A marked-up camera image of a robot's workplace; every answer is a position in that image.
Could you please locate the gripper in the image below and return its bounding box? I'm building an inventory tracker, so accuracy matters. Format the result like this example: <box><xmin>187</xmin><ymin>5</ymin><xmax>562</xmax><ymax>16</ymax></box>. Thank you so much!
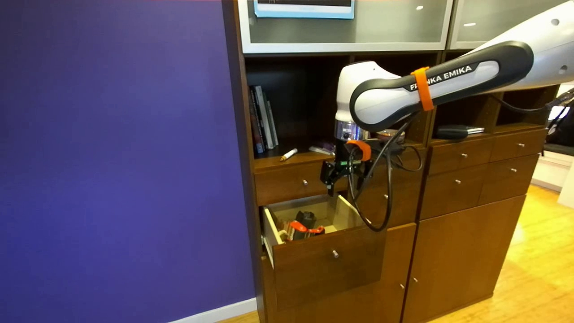
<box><xmin>320</xmin><ymin>140</ymin><xmax>374</xmax><ymax>197</ymax></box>

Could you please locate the closed wooden drawer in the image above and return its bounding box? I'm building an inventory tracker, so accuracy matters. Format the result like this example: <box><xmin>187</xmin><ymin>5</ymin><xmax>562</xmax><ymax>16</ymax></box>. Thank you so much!
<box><xmin>350</xmin><ymin>173</ymin><xmax>426</xmax><ymax>229</ymax></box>
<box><xmin>428</xmin><ymin>138</ymin><xmax>495</xmax><ymax>175</ymax></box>
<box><xmin>490</xmin><ymin>128</ymin><xmax>548</xmax><ymax>163</ymax></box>
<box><xmin>348</xmin><ymin>148</ymin><xmax>430</xmax><ymax>189</ymax></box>
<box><xmin>254</xmin><ymin>161</ymin><xmax>351</xmax><ymax>206</ymax></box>
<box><xmin>420</xmin><ymin>162</ymin><xmax>491</xmax><ymax>221</ymax></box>
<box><xmin>478</xmin><ymin>153</ymin><xmax>540</xmax><ymax>206</ymax></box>

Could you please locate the open wooden drawer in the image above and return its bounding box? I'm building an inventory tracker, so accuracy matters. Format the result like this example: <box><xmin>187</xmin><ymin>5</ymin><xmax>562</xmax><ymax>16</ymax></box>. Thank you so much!
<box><xmin>261</xmin><ymin>194</ymin><xmax>387</xmax><ymax>311</ymax></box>

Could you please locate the small purple packet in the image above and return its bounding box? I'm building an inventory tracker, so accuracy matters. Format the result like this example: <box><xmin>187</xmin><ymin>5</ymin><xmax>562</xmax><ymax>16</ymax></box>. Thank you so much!
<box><xmin>309</xmin><ymin>142</ymin><xmax>336</xmax><ymax>156</ymax></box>

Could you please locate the black tool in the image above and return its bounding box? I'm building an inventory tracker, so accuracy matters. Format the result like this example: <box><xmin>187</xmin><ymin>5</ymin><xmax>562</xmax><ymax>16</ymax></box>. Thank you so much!
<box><xmin>295</xmin><ymin>210</ymin><xmax>317</xmax><ymax>230</ymax></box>

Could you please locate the row of books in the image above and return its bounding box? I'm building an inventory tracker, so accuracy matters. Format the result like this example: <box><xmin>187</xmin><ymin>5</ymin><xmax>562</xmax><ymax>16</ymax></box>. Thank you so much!
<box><xmin>248</xmin><ymin>85</ymin><xmax>279</xmax><ymax>154</ymax></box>

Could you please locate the black case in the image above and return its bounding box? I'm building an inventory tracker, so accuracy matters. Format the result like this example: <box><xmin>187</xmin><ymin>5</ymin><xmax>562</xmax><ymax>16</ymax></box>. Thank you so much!
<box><xmin>434</xmin><ymin>124</ymin><xmax>485</xmax><ymax>140</ymax></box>

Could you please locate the frosted glass cabinet door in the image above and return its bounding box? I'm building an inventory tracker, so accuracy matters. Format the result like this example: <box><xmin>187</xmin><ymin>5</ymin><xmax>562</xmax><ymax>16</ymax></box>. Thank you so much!
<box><xmin>447</xmin><ymin>0</ymin><xmax>574</xmax><ymax>50</ymax></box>
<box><xmin>237</xmin><ymin>0</ymin><xmax>454</xmax><ymax>54</ymax></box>

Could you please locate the blue framed poster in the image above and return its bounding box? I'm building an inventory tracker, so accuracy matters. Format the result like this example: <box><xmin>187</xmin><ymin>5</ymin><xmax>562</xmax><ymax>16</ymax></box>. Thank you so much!
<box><xmin>253</xmin><ymin>0</ymin><xmax>355</xmax><ymax>20</ymax></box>

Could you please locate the black office chair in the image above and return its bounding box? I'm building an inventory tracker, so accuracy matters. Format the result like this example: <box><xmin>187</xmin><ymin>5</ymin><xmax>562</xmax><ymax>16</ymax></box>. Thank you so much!
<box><xmin>544</xmin><ymin>87</ymin><xmax>574</xmax><ymax>157</ymax></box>

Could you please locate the orange handled tool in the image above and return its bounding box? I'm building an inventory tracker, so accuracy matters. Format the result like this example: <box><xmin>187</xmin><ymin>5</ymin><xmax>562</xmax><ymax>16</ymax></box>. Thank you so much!
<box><xmin>286</xmin><ymin>220</ymin><xmax>326</xmax><ymax>241</ymax></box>

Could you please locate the brown wooden wall cabinet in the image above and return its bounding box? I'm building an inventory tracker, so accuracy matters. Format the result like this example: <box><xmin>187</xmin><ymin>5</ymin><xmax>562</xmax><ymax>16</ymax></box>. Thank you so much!
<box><xmin>222</xmin><ymin>0</ymin><xmax>574</xmax><ymax>323</ymax></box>

